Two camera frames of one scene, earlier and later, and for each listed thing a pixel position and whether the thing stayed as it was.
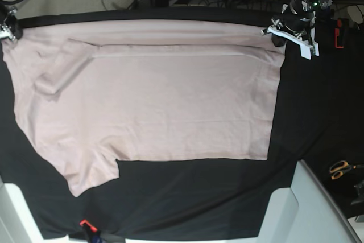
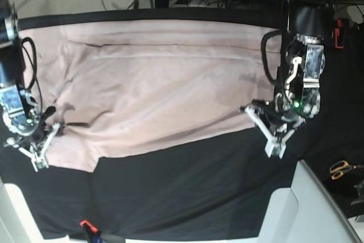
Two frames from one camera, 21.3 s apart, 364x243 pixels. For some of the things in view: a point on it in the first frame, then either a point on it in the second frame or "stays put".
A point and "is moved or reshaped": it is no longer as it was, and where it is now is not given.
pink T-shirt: x=91 y=93 is moved or reshaped
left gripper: x=10 y=27 to x=36 y=139
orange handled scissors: x=338 y=168 stays put
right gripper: x=298 y=16 to x=279 y=124
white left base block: x=17 y=225 stays put
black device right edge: x=359 y=188 stays put
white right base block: x=306 y=212 stays put
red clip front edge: x=92 y=229 stays put
